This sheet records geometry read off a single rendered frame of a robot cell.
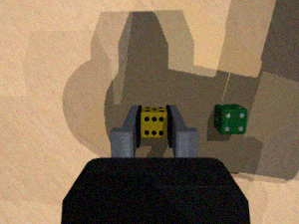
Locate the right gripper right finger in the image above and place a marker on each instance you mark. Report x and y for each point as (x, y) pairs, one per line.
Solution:
(182, 139)

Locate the tan mat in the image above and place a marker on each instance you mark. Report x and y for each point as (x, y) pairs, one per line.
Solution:
(185, 58)

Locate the yellow die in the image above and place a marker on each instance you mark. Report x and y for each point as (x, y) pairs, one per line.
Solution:
(153, 122)

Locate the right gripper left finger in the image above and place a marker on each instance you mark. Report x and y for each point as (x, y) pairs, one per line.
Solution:
(126, 139)

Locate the green die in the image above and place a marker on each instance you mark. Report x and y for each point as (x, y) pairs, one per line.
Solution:
(230, 119)

